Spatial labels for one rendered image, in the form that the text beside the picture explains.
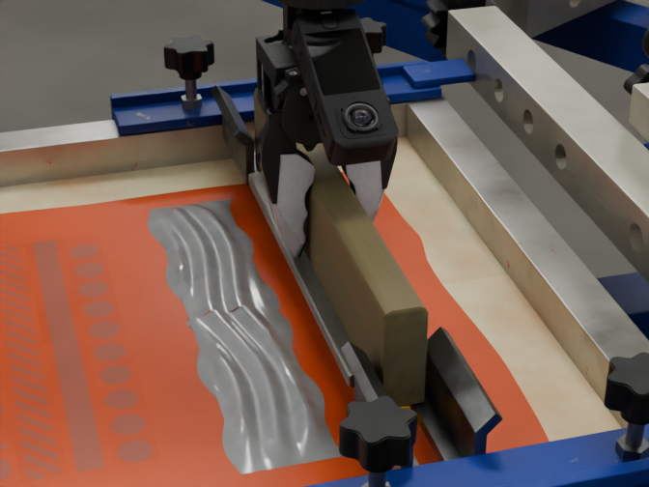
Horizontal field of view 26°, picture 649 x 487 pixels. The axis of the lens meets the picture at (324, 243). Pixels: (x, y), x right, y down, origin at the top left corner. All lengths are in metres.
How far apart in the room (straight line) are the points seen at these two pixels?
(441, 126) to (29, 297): 0.40
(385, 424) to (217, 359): 0.25
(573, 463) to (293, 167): 0.30
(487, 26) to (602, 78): 2.54
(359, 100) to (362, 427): 0.24
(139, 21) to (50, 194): 3.00
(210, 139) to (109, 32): 2.90
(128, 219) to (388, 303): 0.37
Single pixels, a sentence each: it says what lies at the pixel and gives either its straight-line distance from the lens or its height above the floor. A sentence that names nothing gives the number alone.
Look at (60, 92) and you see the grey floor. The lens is 3.79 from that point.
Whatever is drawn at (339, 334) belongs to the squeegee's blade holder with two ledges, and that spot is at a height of 0.99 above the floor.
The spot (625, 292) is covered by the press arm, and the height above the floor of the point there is 0.92.
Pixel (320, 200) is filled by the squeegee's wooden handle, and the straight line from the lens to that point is 0.99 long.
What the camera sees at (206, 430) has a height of 0.95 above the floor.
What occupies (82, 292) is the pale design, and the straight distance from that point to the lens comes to 1.10.
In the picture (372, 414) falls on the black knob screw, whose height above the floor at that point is 1.06.
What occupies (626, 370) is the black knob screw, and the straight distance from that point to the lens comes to 0.83.
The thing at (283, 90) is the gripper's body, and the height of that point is 1.14.
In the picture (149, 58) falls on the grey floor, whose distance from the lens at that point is 3.97.
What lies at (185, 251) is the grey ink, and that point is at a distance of 1.13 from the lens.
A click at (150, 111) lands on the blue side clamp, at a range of 1.27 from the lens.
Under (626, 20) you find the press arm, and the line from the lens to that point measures 1.70.
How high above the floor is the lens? 1.53
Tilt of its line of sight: 30 degrees down
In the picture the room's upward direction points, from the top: straight up
